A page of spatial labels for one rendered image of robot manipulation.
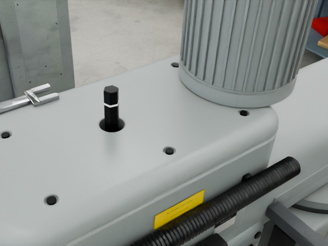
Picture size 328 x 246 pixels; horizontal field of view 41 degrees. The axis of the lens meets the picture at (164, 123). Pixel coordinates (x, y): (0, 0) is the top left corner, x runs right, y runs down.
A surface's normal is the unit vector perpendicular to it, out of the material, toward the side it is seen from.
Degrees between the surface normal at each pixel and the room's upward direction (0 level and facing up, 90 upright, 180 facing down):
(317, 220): 0
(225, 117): 0
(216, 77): 90
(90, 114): 0
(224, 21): 90
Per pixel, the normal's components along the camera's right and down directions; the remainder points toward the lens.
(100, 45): 0.05, -0.79
